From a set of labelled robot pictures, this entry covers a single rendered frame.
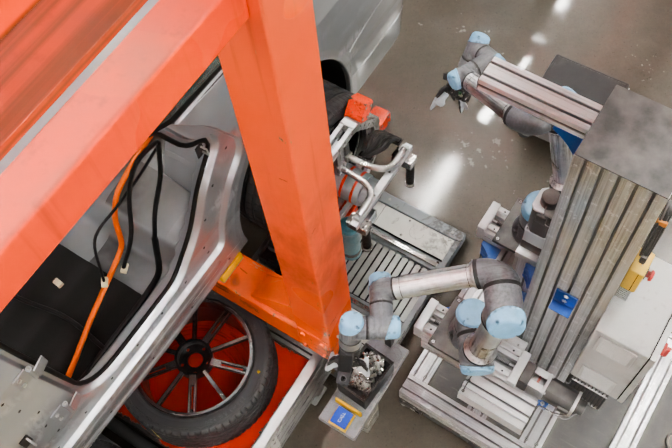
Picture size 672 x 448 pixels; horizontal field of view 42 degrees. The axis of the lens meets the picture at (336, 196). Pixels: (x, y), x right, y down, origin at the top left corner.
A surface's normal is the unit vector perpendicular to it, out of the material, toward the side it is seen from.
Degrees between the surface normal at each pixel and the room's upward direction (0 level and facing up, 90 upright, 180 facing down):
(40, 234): 90
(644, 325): 0
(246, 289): 0
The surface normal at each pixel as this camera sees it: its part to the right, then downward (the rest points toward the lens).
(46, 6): -0.06, -0.48
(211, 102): 0.81, 0.34
